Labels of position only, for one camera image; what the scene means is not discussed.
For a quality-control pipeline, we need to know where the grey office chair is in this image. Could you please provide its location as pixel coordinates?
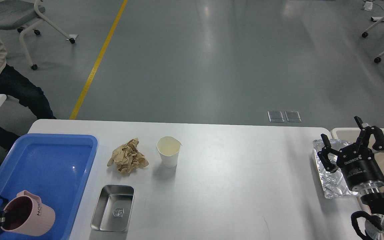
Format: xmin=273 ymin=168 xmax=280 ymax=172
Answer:
xmin=0 ymin=0 xmax=76 ymax=70

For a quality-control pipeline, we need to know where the aluminium foil tray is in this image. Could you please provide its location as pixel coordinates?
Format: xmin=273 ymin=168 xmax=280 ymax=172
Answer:
xmin=313 ymin=139 xmax=360 ymax=199

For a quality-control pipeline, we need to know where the floor outlet plate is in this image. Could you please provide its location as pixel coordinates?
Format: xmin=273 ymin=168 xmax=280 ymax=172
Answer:
xmin=268 ymin=111 xmax=285 ymax=123
xmin=285 ymin=111 xmax=302 ymax=123

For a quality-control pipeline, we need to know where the person in beige sweater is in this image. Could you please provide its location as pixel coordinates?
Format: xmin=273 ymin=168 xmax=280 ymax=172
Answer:
xmin=0 ymin=8 xmax=57 ymax=150

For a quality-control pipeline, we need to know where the crumpled brown paper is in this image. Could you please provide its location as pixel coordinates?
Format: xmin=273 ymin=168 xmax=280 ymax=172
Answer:
xmin=107 ymin=138 xmax=149 ymax=174

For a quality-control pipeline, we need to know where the white paper cup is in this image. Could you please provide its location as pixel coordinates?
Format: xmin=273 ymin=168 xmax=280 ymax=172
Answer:
xmin=156 ymin=136 xmax=182 ymax=168

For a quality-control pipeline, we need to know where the blue plastic tray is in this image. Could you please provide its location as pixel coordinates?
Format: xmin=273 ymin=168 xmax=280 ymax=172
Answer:
xmin=0 ymin=134 xmax=98 ymax=240

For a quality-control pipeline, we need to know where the floor outlet plate right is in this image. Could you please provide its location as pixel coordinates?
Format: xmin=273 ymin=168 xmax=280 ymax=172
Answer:
xmin=285 ymin=111 xmax=302 ymax=123

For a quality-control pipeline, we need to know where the pink mug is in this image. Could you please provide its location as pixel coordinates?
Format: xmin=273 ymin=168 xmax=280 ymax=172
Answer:
xmin=1 ymin=190 xmax=55 ymax=236

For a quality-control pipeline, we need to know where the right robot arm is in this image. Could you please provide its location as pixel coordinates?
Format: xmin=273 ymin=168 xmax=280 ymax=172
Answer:
xmin=317 ymin=116 xmax=384 ymax=240

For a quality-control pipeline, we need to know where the floor outlet plate left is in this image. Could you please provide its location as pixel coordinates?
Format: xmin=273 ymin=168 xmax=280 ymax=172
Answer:
xmin=268 ymin=111 xmax=285 ymax=123

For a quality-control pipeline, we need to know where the stainless steel rectangular dish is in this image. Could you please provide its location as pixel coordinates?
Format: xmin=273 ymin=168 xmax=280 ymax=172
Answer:
xmin=90 ymin=184 xmax=135 ymax=232

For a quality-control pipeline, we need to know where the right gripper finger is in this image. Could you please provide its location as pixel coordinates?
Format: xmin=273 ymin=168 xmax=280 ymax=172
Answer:
xmin=354 ymin=116 xmax=384 ymax=152
xmin=317 ymin=134 xmax=340 ymax=172

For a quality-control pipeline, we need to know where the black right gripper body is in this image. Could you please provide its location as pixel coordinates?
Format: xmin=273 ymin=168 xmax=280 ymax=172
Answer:
xmin=336 ymin=145 xmax=384 ymax=192

